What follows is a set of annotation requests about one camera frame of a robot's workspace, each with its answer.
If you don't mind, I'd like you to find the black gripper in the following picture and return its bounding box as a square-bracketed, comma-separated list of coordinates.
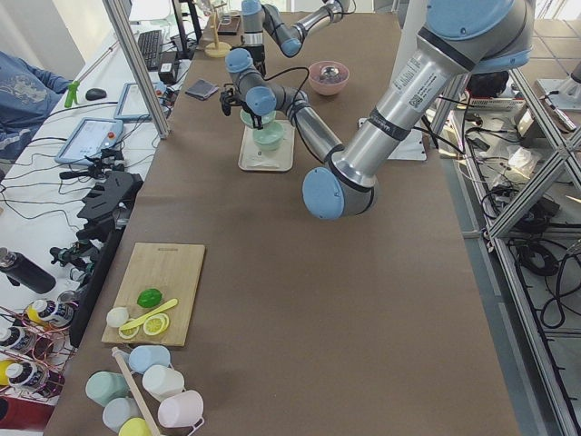
[241, 43, 267, 75]
[220, 84, 262, 129]

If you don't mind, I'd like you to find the green bowl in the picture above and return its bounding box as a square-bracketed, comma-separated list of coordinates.
[254, 141, 281, 152]
[240, 110, 276, 130]

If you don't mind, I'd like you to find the green bowl end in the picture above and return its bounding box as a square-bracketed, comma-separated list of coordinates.
[252, 122, 285, 143]

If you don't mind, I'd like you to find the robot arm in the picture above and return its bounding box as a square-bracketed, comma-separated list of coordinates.
[241, 0, 355, 76]
[222, 1, 535, 220]

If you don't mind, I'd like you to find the green bowl on tray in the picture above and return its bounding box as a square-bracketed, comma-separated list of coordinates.
[254, 141, 281, 152]

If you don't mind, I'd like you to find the beige serving tray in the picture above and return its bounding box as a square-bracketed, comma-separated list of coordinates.
[238, 121, 295, 173]

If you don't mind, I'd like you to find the wooden mug tree stand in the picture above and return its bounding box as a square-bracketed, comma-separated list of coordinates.
[201, 1, 231, 58]

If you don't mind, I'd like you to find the grey folded cloth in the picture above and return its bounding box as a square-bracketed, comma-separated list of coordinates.
[185, 79, 219, 101]

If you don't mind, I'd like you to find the pink bowl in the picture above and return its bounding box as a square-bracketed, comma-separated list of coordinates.
[308, 61, 350, 96]

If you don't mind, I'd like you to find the metal scoop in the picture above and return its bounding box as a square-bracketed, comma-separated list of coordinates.
[320, 64, 342, 83]

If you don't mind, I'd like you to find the black keyboard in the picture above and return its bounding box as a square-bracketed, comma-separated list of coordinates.
[137, 30, 162, 71]

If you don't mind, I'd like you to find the black computer mouse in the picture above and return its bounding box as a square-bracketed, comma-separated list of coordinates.
[85, 88, 107, 101]

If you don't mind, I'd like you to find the bamboo cutting board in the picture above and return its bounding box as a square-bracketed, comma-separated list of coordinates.
[102, 243, 205, 347]

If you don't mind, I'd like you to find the black tool holder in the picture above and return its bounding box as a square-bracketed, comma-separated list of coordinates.
[76, 171, 143, 243]

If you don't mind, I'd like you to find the yellow plastic knife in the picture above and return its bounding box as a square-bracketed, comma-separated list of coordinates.
[120, 298, 179, 331]

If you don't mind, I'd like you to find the green lime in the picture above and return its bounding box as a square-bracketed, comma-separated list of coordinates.
[136, 288, 162, 308]

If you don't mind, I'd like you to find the lemon slice top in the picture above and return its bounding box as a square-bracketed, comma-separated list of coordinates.
[143, 312, 170, 336]

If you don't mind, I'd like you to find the lemon slice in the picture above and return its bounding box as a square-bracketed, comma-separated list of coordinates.
[143, 312, 170, 336]
[118, 325, 140, 340]

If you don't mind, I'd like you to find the person in blue shirt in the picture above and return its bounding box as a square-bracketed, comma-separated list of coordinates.
[1, 52, 72, 162]

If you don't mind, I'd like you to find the white garlic bulb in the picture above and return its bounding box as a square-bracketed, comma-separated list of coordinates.
[106, 307, 130, 328]

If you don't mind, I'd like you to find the lemon slice bottom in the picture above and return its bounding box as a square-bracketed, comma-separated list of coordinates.
[118, 325, 140, 340]

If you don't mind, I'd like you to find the light blue cup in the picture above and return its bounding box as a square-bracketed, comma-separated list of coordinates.
[129, 345, 171, 374]

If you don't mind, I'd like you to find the cream white cup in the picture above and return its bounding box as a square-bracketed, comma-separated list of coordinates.
[142, 364, 185, 401]

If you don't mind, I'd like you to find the black water bottle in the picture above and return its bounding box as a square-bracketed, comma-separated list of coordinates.
[1, 247, 56, 294]

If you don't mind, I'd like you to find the pink cup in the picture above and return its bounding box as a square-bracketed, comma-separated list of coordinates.
[157, 390, 204, 428]

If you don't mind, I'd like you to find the green cup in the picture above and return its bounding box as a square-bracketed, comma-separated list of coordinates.
[85, 372, 129, 407]

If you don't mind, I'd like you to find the grey blue cup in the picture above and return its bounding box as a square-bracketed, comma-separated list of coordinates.
[102, 397, 142, 433]

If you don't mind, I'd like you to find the yellow cup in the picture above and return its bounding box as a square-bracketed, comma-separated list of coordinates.
[118, 417, 152, 436]

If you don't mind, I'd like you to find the aluminium frame post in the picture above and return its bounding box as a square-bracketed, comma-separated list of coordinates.
[103, 0, 170, 140]

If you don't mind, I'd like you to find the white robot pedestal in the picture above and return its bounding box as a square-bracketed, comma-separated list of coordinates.
[376, 1, 427, 161]

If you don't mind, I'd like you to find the wooden rack handle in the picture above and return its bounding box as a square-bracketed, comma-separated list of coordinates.
[111, 347, 162, 436]

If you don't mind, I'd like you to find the copper wire bottle rack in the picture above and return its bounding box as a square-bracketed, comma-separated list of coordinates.
[1, 300, 76, 403]

